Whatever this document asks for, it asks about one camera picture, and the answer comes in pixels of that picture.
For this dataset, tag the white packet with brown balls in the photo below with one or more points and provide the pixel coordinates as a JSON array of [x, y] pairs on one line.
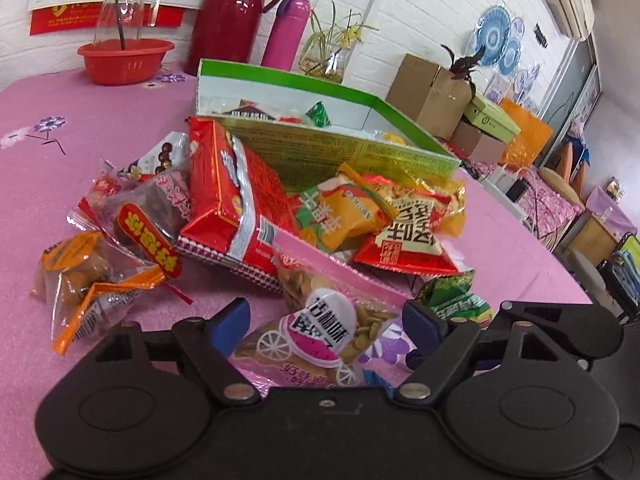
[[160, 155]]

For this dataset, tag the red snack packet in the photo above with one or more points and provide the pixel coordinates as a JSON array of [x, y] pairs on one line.
[[225, 200]]

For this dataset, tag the glass pitcher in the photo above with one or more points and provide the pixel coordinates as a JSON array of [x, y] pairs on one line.
[[132, 10]]

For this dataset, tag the green shoe box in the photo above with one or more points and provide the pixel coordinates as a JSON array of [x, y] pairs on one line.
[[492, 120]]

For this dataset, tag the pink floral tablecloth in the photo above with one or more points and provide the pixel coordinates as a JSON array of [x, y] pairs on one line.
[[50, 200]]

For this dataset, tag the purple leafed plant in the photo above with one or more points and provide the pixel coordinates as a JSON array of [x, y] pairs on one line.
[[462, 67]]

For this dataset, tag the small cardboard box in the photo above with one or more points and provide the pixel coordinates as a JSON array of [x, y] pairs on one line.
[[480, 145]]

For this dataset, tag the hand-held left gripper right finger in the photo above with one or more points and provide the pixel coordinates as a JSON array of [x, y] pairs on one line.
[[422, 330]]

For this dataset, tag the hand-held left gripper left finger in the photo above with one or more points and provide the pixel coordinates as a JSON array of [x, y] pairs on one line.
[[232, 322]]

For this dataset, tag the green cardboard box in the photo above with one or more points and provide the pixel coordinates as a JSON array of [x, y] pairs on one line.
[[325, 152]]

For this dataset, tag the white power strip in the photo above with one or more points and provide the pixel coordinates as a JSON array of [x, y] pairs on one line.
[[500, 177]]

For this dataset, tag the orange gift bag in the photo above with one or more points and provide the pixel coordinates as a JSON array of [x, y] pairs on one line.
[[530, 135]]

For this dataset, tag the small blue paper fan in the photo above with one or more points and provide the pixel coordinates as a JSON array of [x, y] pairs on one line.
[[511, 55]]

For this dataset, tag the black stirring stick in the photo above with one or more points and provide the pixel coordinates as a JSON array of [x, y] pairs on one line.
[[119, 10]]

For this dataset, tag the wooden side table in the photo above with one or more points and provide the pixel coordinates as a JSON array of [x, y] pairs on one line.
[[592, 237]]

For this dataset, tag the large blue paper fan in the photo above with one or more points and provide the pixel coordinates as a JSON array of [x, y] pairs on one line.
[[492, 35]]

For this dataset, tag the floral bed cover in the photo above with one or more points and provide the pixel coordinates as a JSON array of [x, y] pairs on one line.
[[547, 200]]

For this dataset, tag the pink melon seed packet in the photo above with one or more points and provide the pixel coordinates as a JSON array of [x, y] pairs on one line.
[[320, 325]]

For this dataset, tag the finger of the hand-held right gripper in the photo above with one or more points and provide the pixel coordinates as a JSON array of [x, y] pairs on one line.
[[580, 335]]

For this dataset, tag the black phone charger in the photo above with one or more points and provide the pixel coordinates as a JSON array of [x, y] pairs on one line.
[[517, 188]]

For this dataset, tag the pink insulated bottle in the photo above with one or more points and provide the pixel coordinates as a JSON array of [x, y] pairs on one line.
[[287, 35]]

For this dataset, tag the orange yellow snack packet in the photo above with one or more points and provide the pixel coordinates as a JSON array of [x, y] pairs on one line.
[[350, 210]]

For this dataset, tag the brown date packet yellow label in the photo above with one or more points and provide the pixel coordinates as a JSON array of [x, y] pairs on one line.
[[145, 220]]

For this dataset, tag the small clear red label packet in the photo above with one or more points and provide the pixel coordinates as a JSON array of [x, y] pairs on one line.
[[105, 187]]

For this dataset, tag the large cardboard box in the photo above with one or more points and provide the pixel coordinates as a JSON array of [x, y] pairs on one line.
[[420, 95]]

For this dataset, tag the plant in glass vase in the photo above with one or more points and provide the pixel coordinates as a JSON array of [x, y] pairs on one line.
[[325, 62]]

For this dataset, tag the red yellow peanut packet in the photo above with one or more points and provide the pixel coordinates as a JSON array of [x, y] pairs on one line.
[[410, 235]]

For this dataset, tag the red plastic basin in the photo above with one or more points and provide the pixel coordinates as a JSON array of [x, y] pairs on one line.
[[120, 67]]

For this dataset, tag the red thermos jug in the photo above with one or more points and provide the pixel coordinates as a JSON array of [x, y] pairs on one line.
[[230, 15]]

